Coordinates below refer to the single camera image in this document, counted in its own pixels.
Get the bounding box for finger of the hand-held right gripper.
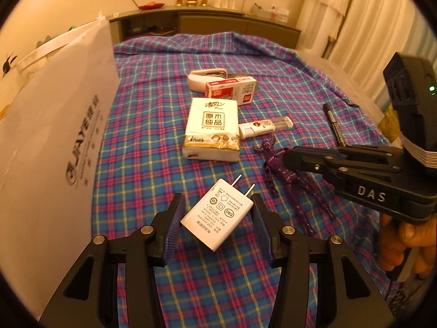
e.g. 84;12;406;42
295;145;403;159
283;150;401;185

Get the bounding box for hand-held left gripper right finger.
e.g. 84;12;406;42
251;194;398;328

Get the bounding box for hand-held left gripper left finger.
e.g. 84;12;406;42
39;193;187;328

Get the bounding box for purple toy figure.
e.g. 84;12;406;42
253;136;337;236

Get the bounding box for white wall charger plug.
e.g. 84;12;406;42
180;174;256;251

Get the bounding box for black marker pen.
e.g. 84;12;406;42
323;102;348;147

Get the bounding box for small white clear tube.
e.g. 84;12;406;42
238;116;293;140

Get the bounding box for red white staple box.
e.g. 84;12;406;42
205;77;259;107

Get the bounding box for white gold tissue pack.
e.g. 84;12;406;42
182;97;241;162

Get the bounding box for white stapler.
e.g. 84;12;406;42
188;69;230;93

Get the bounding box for white paper bag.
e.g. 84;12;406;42
0;19;121;315

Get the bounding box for person's right hand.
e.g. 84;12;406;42
377;212;437;272

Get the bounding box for cream curtain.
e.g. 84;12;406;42
297;0;437;110

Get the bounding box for plaid blanket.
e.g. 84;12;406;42
87;32;403;328

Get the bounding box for patterned dark cloth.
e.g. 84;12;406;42
389;280;421;319

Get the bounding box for grey television cabinet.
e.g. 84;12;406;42
109;5;303;50

